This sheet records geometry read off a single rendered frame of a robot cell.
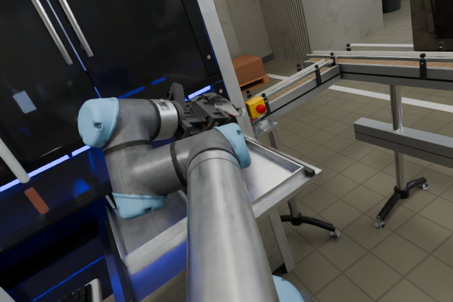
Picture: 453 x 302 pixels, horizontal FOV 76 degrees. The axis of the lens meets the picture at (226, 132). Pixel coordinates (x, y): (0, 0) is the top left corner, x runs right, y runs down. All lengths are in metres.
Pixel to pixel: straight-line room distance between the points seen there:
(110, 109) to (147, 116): 0.06
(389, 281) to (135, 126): 1.55
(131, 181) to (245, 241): 0.23
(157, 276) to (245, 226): 0.62
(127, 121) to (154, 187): 0.11
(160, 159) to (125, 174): 0.06
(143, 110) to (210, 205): 0.24
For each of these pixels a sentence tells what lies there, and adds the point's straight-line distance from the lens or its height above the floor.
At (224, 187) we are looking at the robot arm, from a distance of 0.32.
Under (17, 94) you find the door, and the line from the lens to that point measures 1.03.
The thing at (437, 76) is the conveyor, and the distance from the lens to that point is 1.50.
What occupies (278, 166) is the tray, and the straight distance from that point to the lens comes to 1.05.
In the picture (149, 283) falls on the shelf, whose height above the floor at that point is 0.88.
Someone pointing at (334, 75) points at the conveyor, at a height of 0.89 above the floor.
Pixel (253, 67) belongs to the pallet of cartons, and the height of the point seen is 0.31.
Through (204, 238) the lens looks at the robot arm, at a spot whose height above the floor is 1.29.
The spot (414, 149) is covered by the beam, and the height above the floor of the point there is 0.48.
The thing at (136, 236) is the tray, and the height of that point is 0.88.
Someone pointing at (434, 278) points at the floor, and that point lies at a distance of 1.83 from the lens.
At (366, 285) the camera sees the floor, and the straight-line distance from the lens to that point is 1.78.
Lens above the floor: 1.48
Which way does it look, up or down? 25 degrees down
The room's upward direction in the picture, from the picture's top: 20 degrees counter-clockwise
